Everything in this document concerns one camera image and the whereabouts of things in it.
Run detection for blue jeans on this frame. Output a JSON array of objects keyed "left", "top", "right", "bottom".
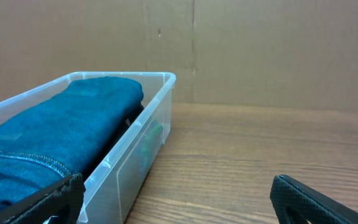
[{"left": 0, "top": 77, "right": 144, "bottom": 210}]

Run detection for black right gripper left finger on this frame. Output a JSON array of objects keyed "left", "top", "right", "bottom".
[{"left": 0, "top": 174, "right": 85, "bottom": 224}]

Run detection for shiny blue green garment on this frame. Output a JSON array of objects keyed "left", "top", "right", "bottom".
[{"left": 139, "top": 121, "right": 163, "bottom": 175}]

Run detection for clear plastic storage bin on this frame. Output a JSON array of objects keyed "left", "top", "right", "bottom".
[{"left": 0, "top": 72, "right": 176, "bottom": 223}]

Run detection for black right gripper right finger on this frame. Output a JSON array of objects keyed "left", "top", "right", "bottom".
[{"left": 270, "top": 175, "right": 358, "bottom": 224}]

